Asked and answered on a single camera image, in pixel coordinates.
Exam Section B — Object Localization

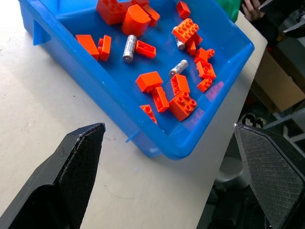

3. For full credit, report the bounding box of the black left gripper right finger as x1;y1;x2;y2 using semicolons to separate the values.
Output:
233;123;305;229

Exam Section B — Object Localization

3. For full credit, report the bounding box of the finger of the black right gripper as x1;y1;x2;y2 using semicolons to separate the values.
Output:
283;18;305;39
258;0;305;12

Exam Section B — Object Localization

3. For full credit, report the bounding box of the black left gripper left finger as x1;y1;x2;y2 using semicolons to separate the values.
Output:
0;123;106;229

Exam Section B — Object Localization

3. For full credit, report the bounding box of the green plastic bin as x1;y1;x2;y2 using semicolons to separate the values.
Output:
216;0;240;24

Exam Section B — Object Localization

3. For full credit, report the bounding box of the brown cardboard box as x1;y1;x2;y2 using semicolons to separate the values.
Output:
253;51;305;113

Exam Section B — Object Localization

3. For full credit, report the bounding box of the bystander hand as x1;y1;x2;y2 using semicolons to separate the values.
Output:
241;0;265;19

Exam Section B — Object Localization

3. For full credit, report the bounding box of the silver robot body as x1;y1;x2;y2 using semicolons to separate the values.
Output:
218;156;250;190

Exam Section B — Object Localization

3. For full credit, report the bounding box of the black and white shoe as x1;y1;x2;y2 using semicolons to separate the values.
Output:
238;113;268;127

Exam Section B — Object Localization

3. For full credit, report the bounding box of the orange hollow underside brick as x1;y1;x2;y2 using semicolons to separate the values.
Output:
196;60;217;80
170;73;191;97
134;40;157;59

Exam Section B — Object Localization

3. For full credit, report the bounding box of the orange eight-stud brick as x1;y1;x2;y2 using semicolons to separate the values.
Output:
172;18;200;45

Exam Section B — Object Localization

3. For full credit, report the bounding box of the orange triangular plastic toy brick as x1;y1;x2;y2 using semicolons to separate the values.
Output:
140;104;159;125

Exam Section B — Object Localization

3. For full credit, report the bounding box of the small orange studded brick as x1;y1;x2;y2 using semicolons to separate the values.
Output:
197;78;214;93

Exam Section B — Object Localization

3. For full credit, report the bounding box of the silver AA battery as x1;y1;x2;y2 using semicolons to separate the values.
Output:
169;59;189;77
174;26;186;51
122;34;138;64

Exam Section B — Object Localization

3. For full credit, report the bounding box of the blue plastic bin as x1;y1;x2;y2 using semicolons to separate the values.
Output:
18;0;255;161

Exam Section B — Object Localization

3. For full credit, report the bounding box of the orange four-stud brick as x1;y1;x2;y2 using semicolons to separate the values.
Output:
168;91;198;123

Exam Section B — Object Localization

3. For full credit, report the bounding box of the orange narrow studded brick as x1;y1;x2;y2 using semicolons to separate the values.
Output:
97;35;112;62

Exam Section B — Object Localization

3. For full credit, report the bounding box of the orange rounded block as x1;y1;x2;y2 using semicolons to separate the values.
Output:
121;4;152;38

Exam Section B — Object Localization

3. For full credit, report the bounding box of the large orange studded brick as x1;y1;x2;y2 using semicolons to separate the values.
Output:
96;0;131;26

